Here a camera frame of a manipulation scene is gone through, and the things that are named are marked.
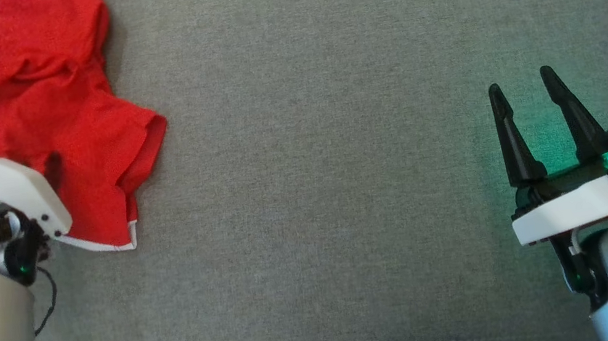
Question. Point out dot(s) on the red mesh shorts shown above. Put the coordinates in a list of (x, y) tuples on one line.
[(48, 103)]

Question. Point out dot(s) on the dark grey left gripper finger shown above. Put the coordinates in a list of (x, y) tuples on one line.
[(52, 170)]

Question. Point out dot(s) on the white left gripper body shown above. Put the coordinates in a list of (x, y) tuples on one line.
[(6, 185)]

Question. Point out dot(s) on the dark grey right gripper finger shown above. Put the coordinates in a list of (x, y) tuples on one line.
[(512, 146), (576, 116)]

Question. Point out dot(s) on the grey fabric sofa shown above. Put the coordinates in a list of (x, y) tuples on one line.
[(314, 193)]

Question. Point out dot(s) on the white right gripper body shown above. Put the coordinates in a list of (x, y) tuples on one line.
[(573, 204)]

